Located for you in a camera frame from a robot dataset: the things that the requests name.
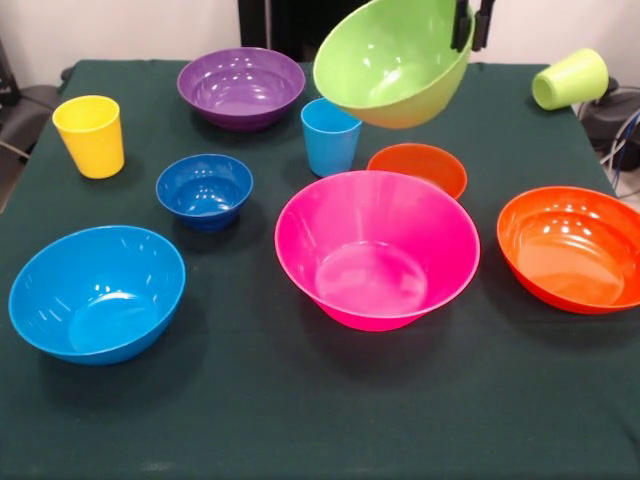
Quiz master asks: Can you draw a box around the green bowl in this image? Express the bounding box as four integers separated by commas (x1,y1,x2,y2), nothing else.
312,0,475,131

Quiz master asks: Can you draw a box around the purple bowl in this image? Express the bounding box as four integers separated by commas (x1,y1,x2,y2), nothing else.
176,46,307,133

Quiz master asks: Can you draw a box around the yellow cup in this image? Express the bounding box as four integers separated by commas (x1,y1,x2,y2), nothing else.
51,94,126,180

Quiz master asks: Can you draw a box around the dark green table cloth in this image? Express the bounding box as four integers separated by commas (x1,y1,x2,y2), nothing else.
0,58,640,480

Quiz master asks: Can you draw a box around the light green cup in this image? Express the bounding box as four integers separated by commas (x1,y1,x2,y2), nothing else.
530,47,610,112

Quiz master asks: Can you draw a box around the small orange bowl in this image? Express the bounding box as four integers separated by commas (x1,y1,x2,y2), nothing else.
366,142,469,201

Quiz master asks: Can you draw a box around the grey chair base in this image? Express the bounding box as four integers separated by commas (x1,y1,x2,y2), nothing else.
0,83,64,151
577,82,640,151

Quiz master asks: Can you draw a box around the large light blue bowl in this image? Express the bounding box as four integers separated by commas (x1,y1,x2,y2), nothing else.
7,224,187,367

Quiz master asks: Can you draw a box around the tangled cable bundle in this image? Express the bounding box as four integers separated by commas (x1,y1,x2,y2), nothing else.
598,107,640,199

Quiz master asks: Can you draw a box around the large orange bowl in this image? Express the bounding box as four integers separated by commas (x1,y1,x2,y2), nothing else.
496,185,640,316

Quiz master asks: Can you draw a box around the small dark blue bowl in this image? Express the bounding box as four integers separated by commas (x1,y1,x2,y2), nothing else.
155,153,255,234

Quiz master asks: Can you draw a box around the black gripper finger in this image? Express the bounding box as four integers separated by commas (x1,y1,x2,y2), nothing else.
470,0,497,53
449,0,475,52

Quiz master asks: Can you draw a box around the large pink bowl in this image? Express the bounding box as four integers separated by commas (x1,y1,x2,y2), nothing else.
273,168,482,333

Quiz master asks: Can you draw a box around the light blue cup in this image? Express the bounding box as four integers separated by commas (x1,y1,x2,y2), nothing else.
300,97,363,178

